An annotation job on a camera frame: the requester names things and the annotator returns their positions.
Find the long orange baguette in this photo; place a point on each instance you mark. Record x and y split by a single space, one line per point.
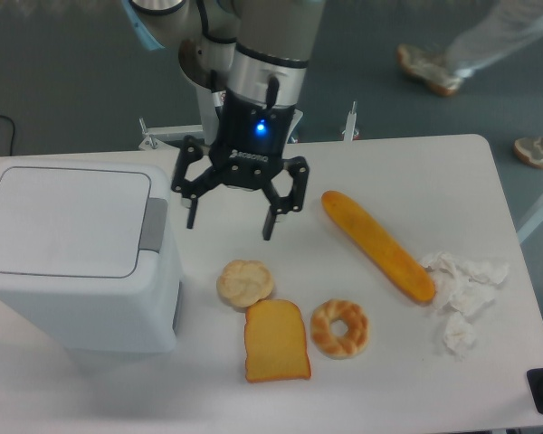
380 246

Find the large crumpled white tissue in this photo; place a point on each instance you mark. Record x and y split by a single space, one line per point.
464 285

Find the small crumpled white tissue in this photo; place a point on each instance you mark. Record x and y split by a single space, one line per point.
459 336

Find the white plastic trash can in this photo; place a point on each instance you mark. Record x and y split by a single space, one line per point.
87 253

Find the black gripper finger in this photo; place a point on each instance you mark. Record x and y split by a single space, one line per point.
299 171
191 190

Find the round flower-shaped bun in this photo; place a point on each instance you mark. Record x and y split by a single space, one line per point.
243 283

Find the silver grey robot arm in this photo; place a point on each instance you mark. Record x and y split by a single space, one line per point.
247 61

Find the person's beige sneaker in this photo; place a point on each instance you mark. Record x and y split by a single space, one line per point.
429 68

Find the orange toast slice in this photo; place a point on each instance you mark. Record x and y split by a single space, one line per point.
275 342

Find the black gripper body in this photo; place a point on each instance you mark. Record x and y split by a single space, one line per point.
247 151

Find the braided ring bread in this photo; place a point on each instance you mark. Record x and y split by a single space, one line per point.
340 329

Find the person's grey trouser leg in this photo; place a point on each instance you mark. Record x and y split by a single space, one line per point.
508 27

